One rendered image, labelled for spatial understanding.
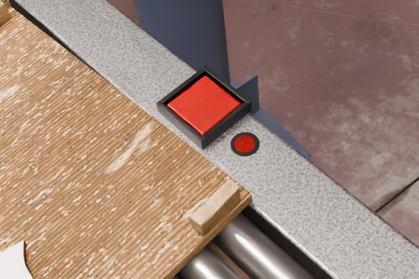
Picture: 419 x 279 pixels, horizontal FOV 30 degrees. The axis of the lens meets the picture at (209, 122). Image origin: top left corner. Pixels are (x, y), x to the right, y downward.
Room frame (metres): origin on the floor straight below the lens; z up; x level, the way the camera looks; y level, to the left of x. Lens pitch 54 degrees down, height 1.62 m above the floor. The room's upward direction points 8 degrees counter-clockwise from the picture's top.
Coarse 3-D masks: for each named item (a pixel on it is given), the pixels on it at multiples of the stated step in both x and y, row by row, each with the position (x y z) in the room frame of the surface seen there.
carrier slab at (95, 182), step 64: (0, 64) 0.63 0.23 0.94; (64, 64) 0.61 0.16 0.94; (0, 128) 0.53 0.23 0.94; (64, 128) 0.52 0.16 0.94; (128, 128) 0.51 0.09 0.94; (0, 192) 0.45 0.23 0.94; (64, 192) 0.44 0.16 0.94; (128, 192) 0.43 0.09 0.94; (192, 192) 0.42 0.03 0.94; (64, 256) 0.36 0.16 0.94; (128, 256) 0.35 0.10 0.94; (192, 256) 0.35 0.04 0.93
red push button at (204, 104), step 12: (204, 84) 0.56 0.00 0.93; (216, 84) 0.56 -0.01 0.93; (180, 96) 0.55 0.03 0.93; (192, 96) 0.54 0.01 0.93; (204, 96) 0.54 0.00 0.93; (216, 96) 0.54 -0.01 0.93; (228, 96) 0.54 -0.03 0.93; (180, 108) 0.53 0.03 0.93; (192, 108) 0.53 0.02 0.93; (204, 108) 0.52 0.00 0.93; (216, 108) 0.52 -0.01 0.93; (228, 108) 0.52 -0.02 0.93; (192, 120) 0.51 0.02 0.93; (204, 120) 0.51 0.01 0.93; (216, 120) 0.51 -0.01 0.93; (204, 132) 0.49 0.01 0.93
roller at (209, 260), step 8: (208, 248) 0.36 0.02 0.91; (200, 256) 0.35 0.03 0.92; (208, 256) 0.35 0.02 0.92; (216, 256) 0.35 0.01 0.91; (192, 264) 0.34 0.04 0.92; (200, 264) 0.34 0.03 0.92; (208, 264) 0.34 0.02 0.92; (216, 264) 0.34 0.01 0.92; (224, 264) 0.34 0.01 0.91; (184, 272) 0.34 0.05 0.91; (192, 272) 0.34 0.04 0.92; (200, 272) 0.33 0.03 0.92; (208, 272) 0.33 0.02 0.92; (216, 272) 0.33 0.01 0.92; (224, 272) 0.33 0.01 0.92; (232, 272) 0.33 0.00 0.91
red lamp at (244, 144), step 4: (240, 136) 0.49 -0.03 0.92; (244, 136) 0.49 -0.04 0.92; (248, 136) 0.49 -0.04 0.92; (236, 140) 0.49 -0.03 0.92; (240, 140) 0.48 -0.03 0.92; (244, 140) 0.48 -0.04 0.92; (248, 140) 0.48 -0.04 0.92; (252, 140) 0.48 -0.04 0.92; (236, 144) 0.48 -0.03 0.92; (240, 144) 0.48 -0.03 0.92; (244, 144) 0.48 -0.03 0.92; (248, 144) 0.48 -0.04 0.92; (252, 144) 0.48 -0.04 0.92; (236, 148) 0.47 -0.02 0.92; (240, 148) 0.47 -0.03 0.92; (244, 148) 0.47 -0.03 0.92; (248, 148) 0.47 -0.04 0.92; (252, 148) 0.47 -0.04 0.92; (244, 152) 0.47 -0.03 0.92
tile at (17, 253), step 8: (8, 248) 0.38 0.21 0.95; (16, 248) 0.37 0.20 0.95; (24, 248) 0.38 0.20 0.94; (0, 256) 0.37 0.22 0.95; (8, 256) 0.37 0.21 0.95; (16, 256) 0.37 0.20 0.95; (24, 256) 0.37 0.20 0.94; (0, 264) 0.36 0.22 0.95; (8, 264) 0.36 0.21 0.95; (16, 264) 0.36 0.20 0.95; (24, 264) 0.36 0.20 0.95; (0, 272) 0.35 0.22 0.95; (8, 272) 0.35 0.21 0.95; (16, 272) 0.35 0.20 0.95; (24, 272) 0.35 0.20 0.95
